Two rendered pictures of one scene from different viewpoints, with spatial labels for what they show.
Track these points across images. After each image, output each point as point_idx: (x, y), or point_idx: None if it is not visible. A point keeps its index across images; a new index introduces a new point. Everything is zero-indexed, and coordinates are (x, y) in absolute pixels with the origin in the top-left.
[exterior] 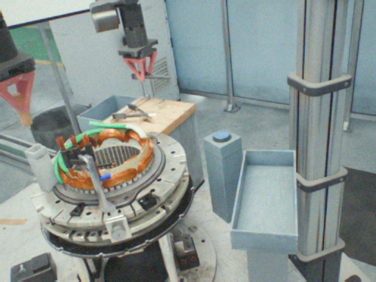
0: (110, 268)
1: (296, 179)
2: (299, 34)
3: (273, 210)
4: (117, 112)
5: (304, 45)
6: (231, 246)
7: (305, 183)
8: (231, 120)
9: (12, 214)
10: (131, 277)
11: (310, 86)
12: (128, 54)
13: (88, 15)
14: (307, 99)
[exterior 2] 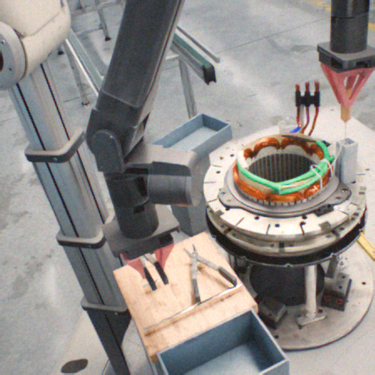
0: (316, 295)
1: (113, 219)
2: (50, 105)
3: (187, 146)
4: (217, 321)
5: (59, 110)
6: (232, 136)
7: (114, 211)
8: None
9: None
10: (299, 276)
11: (81, 130)
12: (162, 237)
13: None
14: (84, 145)
